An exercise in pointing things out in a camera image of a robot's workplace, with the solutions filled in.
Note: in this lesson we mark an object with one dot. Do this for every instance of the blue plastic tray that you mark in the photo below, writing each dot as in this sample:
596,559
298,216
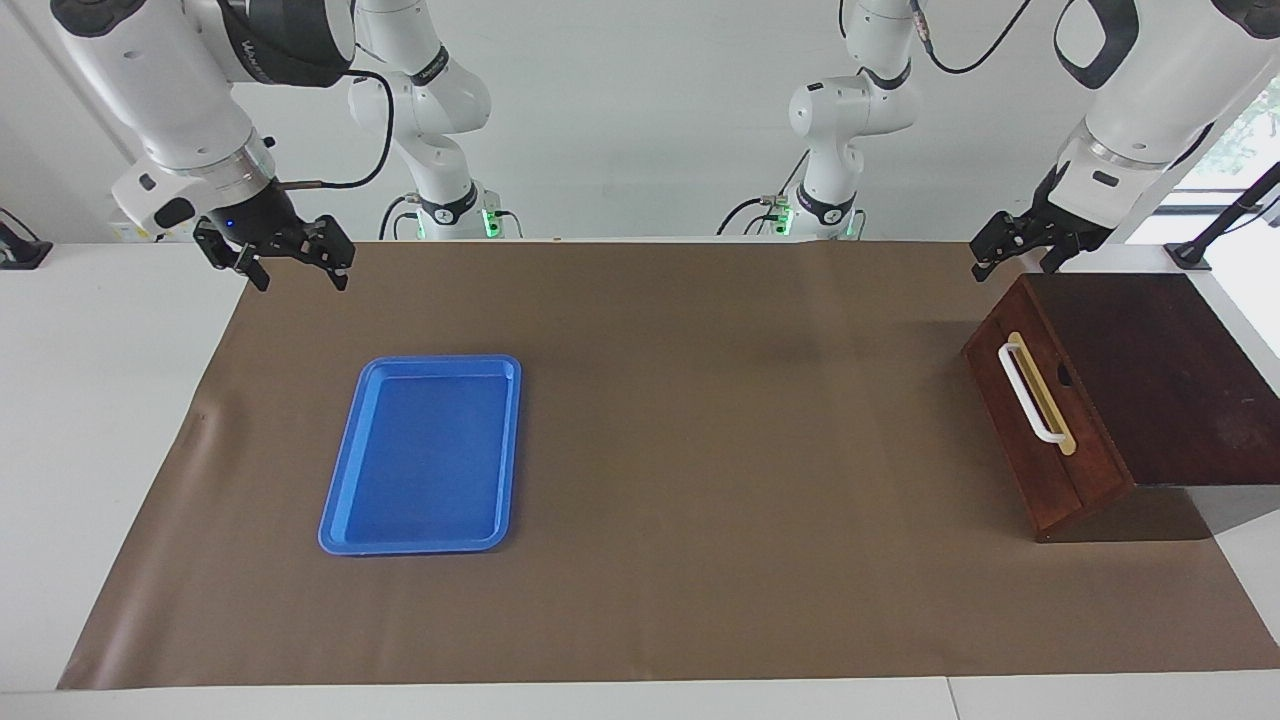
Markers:
425,460

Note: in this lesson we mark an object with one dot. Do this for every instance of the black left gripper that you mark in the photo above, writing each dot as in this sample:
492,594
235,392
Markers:
1050,225

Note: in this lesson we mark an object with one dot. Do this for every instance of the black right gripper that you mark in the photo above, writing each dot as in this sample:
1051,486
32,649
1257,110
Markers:
260,225

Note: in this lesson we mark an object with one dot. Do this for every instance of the wooden drawer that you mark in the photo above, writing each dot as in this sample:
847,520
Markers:
1025,445

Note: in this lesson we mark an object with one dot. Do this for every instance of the black table clamp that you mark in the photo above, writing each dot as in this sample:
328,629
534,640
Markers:
20,252

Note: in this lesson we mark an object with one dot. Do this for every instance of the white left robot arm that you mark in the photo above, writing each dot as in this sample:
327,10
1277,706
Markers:
1150,110

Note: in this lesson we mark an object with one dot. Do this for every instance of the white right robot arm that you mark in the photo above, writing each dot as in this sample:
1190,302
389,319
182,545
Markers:
170,90

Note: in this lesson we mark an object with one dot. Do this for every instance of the brown table mat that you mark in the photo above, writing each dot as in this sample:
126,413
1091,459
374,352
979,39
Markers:
700,500

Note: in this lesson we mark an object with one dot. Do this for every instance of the dark wooden drawer cabinet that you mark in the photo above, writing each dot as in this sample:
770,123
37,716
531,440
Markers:
1180,380

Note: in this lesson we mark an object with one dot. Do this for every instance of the white wall socket box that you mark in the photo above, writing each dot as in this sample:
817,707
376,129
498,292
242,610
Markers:
135,235

